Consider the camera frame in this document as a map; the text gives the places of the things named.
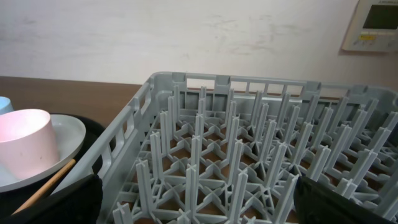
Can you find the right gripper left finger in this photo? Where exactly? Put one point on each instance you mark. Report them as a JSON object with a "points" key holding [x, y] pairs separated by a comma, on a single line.
{"points": [[80, 202]]}

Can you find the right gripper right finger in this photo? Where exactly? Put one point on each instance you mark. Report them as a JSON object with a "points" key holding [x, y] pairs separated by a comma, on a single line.
{"points": [[316, 204]]}

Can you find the wooden chopstick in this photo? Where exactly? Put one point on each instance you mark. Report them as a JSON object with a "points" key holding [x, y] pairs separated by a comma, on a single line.
{"points": [[47, 186]]}

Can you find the grey dishwasher rack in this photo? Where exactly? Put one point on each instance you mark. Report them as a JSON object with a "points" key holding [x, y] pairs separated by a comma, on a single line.
{"points": [[197, 148]]}

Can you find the grey round plate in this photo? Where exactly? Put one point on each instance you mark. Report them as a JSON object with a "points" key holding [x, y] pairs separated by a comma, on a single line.
{"points": [[70, 133]]}

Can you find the round black serving tray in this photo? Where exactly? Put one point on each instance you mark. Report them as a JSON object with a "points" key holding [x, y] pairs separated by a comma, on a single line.
{"points": [[13, 199]]}

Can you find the pink cup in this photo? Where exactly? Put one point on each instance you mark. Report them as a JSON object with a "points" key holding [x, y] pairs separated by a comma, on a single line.
{"points": [[28, 142]]}

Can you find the light blue cup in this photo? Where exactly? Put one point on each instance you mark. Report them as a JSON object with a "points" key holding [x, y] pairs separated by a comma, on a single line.
{"points": [[5, 105]]}

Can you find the white wall control panel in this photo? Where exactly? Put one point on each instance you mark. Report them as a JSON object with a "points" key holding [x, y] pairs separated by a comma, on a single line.
{"points": [[373, 27]]}

